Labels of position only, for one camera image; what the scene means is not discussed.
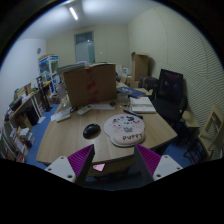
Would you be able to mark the black office chair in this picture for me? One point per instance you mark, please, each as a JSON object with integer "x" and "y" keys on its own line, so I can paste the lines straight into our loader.
{"x": 169, "y": 99}

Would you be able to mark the white closed book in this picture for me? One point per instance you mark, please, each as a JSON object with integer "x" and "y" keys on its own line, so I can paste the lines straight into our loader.
{"x": 142, "y": 105}

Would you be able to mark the blue white display fridge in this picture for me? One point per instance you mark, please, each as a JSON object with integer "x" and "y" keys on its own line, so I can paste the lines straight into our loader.
{"x": 48, "y": 65}

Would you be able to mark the ceiling light tube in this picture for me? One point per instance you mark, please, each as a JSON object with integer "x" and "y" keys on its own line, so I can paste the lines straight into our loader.
{"x": 73, "y": 13}

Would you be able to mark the large cardboard box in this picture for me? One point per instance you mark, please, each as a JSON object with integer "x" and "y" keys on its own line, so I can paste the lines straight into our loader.
{"x": 91, "y": 85}

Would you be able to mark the white keyboard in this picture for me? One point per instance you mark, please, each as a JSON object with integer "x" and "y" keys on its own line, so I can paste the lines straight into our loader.
{"x": 60, "y": 114}

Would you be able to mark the black marker pen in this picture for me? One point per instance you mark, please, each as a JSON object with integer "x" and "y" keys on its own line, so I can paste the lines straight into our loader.
{"x": 132, "y": 113}

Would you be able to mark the tall cardboard box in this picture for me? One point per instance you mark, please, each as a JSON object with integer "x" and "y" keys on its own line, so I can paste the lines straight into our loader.
{"x": 139, "y": 65}

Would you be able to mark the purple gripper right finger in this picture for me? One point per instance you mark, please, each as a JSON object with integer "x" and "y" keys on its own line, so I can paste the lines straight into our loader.
{"x": 153, "y": 165}

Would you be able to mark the white remote control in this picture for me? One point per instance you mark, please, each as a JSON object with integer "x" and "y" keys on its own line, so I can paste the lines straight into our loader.
{"x": 84, "y": 110}

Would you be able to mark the pink paw mouse pad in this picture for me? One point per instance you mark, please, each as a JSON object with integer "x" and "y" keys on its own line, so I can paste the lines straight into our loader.
{"x": 125, "y": 130}

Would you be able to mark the wooden chair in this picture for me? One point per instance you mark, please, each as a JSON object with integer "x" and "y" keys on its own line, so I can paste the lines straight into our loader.
{"x": 210, "y": 137}

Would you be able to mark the blue folder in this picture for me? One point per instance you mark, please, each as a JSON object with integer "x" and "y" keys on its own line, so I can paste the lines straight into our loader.
{"x": 131, "y": 92}

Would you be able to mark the wooden shelf unit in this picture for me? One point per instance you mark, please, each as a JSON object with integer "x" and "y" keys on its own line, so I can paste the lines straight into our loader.
{"x": 24, "y": 112}

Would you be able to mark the black computer mouse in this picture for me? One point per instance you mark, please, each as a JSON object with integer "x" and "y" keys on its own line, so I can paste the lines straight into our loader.
{"x": 90, "y": 130}

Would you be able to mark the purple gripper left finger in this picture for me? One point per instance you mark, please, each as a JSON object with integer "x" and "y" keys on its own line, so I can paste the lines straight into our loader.
{"x": 75, "y": 167}

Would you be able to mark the door with window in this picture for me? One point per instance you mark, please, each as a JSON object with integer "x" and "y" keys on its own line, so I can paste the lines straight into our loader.
{"x": 84, "y": 47}

